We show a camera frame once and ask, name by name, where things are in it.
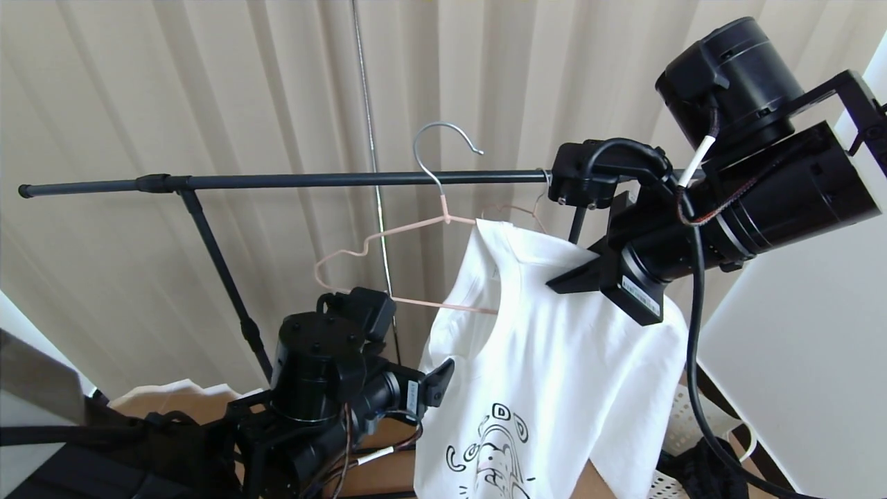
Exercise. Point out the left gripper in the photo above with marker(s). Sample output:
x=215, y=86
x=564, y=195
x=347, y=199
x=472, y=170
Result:
x=374, y=402

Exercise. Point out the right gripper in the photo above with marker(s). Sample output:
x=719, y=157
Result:
x=762, y=201

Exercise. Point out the black clothes rack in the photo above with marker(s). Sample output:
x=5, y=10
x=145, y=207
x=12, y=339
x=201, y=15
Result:
x=277, y=181

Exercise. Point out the beige curtain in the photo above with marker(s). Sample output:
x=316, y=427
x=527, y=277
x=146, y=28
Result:
x=208, y=83

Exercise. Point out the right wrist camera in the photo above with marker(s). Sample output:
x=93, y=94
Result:
x=589, y=177

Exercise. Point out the white printed t-shirt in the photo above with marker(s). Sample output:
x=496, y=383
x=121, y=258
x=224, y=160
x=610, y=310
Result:
x=554, y=360

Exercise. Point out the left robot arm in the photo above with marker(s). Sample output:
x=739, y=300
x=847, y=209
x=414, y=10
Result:
x=315, y=367

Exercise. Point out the pink clothes hanger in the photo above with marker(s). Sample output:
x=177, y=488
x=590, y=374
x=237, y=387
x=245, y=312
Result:
x=539, y=208
x=444, y=208

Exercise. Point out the black garment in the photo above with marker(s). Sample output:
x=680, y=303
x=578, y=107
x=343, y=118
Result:
x=700, y=471

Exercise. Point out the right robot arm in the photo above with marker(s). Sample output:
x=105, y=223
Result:
x=734, y=76

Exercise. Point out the white laundry basket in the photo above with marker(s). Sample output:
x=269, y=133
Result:
x=682, y=416

